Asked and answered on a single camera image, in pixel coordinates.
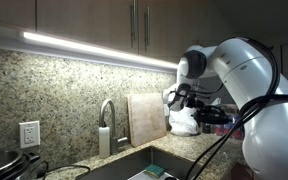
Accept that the brushed steel faucet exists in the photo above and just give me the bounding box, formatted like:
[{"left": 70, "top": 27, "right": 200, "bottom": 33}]
[{"left": 98, "top": 98, "right": 130, "bottom": 155}]

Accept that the white soap dispenser bottle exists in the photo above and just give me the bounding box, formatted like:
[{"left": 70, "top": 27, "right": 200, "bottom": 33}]
[{"left": 98, "top": 125, "right": 112, "bottom": 159}]

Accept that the steel rice cooker body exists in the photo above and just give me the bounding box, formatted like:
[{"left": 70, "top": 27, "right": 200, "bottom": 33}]
[{"left": 0, "top": 149, "right": 42, "bottom": 180}]

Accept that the wooden cutting board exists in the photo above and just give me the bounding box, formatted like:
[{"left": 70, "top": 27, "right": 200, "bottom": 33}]
[{"left": 127, "top": 92, "right": 168, "bottom": 148}]

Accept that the white duplex wall outlet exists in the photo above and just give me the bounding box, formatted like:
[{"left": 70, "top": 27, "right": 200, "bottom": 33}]
[{"left": 18, "top": 120, "right": 42, "bottom": 150}]

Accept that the black jar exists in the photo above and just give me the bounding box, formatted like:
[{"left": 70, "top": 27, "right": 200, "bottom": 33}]
[{"left": 201, "top": 123, "right": 212, "bottom": 135}]

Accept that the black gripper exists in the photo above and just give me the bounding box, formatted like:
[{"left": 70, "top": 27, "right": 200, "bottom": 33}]
[{"left": 183, "top": 89, "right": 207, "bottom": 111}]

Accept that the stainless steel sink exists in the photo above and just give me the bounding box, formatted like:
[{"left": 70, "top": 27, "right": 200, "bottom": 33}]
[{"left": 75, "top": 145, "right": 205, "bottom": 180}]

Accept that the black rice cooker lid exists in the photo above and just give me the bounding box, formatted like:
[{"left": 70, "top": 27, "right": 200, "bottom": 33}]
[{"left": 193, "top": 104, "right": 233, "bottom": 126}]

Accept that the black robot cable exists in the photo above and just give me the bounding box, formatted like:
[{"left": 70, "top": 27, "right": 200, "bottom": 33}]
[{"left": 183, "top": 35, "right": 288, "bottom": 180}]

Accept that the green sponge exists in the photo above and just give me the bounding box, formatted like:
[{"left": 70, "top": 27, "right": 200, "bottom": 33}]
[{"left": 145, "top": 164, "right": 166, "bottom": 178}]

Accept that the under-cabinet light strip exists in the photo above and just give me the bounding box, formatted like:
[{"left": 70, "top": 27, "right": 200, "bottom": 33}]
[{"left": 22, "top": 31, "right": 179, "bottom": 72}]

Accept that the metal cabinet handle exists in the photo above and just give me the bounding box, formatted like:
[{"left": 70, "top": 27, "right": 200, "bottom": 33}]
[
  {"left": 130, "top": 0, "right": 139, "bottom": 48},
  {"left": 143, "top": 5, "right": 151, "bottom": 52}
]

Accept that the black cooker power cord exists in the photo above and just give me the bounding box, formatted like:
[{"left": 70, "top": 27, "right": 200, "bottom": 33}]
[{"left": 33, "top": 160, "right": 92, "bottom": 180}]

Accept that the white plastic bag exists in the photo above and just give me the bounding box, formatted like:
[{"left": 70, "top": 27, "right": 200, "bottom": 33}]
[{"left": 168, "top": 105, "right": 201, "bottom": 137}]

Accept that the wooden upper cabinet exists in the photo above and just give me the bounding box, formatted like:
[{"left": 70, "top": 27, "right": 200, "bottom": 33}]
[{"left": 0, "top": 0, "right": 218, "bottom": 64}]

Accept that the red-labelled water bottle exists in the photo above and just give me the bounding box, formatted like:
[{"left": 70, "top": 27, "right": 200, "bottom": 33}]
[
  {"left": 215, "top": 124, "right": 226, "bottom": 137},
  {"left": 223, "top": 123, "right": 235, "bottom": 138}
]

